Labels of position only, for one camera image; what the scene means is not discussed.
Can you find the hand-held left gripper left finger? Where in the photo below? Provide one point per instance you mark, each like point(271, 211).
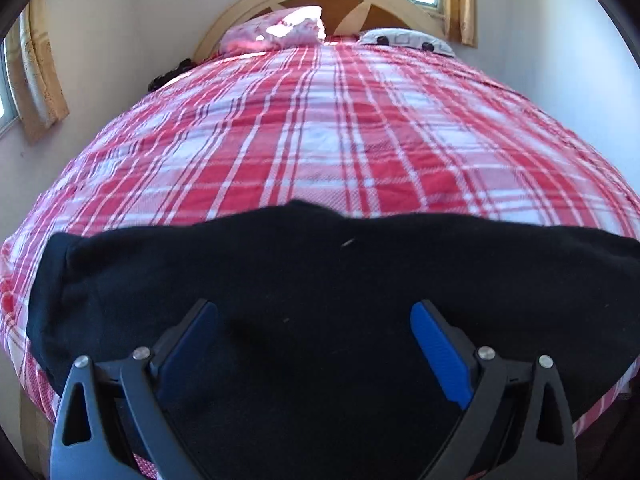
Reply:
point(192, 345)

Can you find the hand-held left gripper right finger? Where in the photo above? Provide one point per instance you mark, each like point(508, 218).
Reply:
point(440, 350)

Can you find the black pants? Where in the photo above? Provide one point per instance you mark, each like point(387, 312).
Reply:
point(320, 265)

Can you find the red plaid bed sheet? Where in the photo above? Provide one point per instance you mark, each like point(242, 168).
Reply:
point(325, 120)

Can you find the dark floral cloth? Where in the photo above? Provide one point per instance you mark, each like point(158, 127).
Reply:
point(167, 76)

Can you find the beige patterned curtain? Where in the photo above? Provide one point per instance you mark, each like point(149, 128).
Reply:
point(461, 0)
point(42, 80)

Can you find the side window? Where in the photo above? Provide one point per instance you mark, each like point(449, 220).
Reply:
point(7, 100)

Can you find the white patterned pillow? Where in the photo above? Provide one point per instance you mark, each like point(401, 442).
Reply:
point(407, 40)

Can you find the pink floral pillow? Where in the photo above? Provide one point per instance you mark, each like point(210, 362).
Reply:
point(270, 32)

